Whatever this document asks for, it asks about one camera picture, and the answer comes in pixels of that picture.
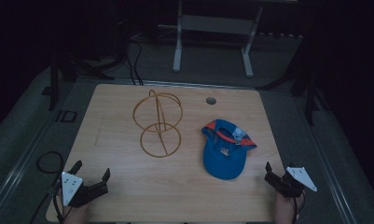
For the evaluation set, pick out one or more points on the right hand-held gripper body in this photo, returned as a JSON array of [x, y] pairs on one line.
[[288, 186]]

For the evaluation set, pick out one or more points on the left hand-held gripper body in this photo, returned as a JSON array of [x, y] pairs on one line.
[[72, 188]]

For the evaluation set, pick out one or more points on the blue cap with orange lining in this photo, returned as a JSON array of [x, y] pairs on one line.
[[223, 155]]

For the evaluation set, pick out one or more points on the person's right hand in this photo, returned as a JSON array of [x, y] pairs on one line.
[[284, 210]]

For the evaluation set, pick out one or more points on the person's left hand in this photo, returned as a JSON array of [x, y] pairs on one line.
[[77, 215]]

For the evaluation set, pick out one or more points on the black tripod stand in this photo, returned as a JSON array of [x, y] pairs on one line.
[[310, 93], [53, 84]]

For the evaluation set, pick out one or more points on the grey round table grommet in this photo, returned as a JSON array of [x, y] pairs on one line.
[[211, 100]]

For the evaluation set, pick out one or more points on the white metal desk frame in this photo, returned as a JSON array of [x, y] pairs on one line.
[[212, 24]]

